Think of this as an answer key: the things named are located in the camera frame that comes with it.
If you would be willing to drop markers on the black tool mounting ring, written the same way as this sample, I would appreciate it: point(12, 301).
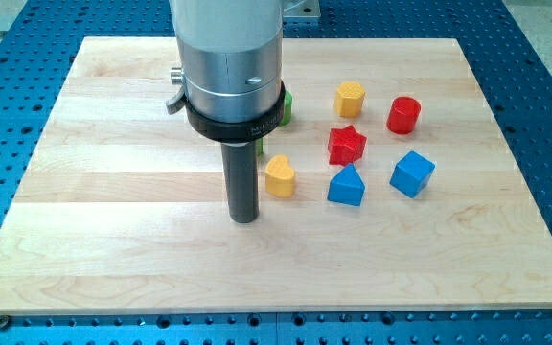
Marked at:
point(241, 132)

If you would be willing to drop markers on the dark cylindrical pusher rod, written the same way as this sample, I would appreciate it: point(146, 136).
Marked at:
point(241, 181)

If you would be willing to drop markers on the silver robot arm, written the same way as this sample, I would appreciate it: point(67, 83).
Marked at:
point(231, 87)

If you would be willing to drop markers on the green star block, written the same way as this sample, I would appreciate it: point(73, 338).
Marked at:
point(259, 147)

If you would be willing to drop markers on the green circle block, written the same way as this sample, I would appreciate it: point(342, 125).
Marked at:
point(287, 110)

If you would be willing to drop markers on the red star block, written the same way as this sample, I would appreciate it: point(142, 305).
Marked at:
point(345, 145)

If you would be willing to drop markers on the yellow heart block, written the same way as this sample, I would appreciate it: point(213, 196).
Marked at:
point(279, 177)

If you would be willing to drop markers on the blue triangle block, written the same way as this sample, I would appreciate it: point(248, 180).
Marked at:
point(347, 187)

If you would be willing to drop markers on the yellow hexagon block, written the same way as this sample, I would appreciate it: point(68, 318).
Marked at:
point(349, 98)

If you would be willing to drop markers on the wooden board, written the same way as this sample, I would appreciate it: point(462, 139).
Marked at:
point(122, 209)

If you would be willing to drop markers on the red cylinder block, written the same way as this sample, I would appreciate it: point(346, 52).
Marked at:
point(403, 115)

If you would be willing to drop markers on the blue cube block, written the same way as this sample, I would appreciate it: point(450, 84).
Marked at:
point(411, 174)

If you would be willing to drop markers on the metal bracket at top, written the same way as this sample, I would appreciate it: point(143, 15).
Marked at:
point(301, 9)

